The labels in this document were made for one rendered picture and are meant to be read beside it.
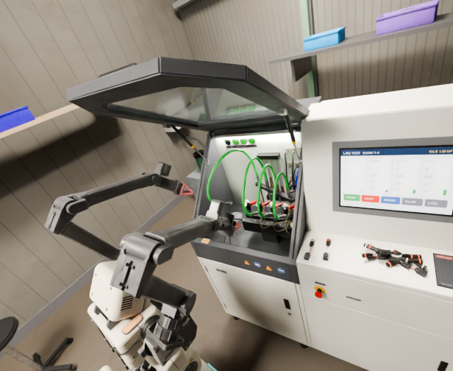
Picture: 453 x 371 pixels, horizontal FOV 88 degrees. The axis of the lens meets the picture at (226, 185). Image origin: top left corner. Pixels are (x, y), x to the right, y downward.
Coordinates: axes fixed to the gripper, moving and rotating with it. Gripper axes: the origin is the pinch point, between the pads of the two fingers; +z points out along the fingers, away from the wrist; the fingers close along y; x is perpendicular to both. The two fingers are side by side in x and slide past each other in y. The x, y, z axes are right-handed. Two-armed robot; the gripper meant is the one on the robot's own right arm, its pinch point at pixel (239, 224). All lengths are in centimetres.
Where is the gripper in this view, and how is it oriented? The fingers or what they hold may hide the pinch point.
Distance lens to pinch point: 114.1
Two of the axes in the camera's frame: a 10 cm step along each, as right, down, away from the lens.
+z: 6.7, 1.7, 7.2
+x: -6.9, -1.9, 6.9
